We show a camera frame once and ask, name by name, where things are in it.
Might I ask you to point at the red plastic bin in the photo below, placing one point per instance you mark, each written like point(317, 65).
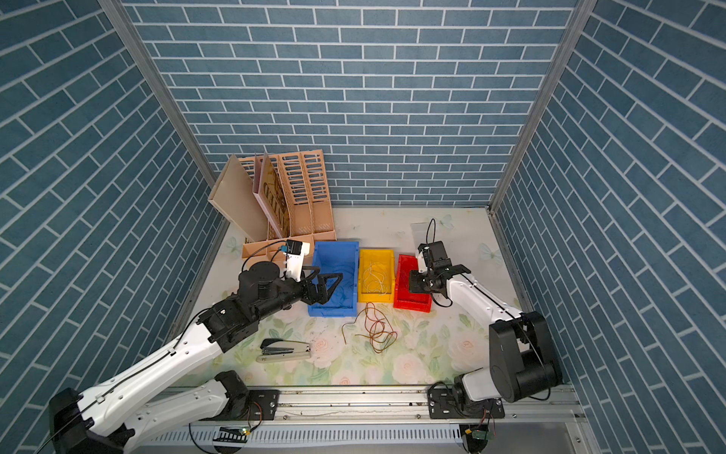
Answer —
point(404, 297)

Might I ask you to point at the beige folder board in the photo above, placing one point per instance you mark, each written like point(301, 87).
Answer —
point(232, 196)

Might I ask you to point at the pink framed printed board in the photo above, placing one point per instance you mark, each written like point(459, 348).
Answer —
point(270, 195)

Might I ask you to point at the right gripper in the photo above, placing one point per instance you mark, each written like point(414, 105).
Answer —
point(414, 284)

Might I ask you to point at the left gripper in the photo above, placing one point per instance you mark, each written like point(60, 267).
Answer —
point(319, 295)

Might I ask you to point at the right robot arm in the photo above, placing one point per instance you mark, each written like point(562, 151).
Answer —
point(522, 360)

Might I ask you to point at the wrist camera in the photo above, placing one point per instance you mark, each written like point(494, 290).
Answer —
point(425, 259)
point(295, 253)

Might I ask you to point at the aluminium mounting rail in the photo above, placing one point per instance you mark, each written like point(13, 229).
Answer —
point(307, 417)

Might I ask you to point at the black grey stapler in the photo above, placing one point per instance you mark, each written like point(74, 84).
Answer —
point(278, 350)

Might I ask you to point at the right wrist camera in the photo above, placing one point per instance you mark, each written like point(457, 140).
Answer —
point(425, 259)

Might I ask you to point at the small green circuit board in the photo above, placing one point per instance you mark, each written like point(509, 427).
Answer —
point(477, 435)

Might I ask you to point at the peach desk file organizer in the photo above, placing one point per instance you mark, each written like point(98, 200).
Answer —
point(308, 199)

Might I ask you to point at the yellow plastic bin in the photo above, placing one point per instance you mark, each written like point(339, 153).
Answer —
point(376, 276)

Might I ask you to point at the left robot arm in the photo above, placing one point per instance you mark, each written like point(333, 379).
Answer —
point(122, 412)

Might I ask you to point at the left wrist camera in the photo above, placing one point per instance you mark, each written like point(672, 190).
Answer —
point(295, 253)

